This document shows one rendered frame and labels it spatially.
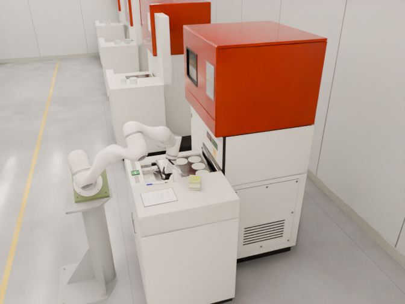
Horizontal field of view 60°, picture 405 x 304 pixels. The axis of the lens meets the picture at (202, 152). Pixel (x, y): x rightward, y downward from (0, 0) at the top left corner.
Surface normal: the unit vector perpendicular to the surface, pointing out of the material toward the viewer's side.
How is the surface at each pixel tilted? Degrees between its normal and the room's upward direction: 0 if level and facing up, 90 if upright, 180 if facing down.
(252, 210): 90
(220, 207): 90
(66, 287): 0
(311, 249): 0
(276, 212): 90
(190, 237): 90
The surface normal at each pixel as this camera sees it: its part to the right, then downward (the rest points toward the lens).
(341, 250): 0.00, -0.88
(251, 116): 0.29, 0.45
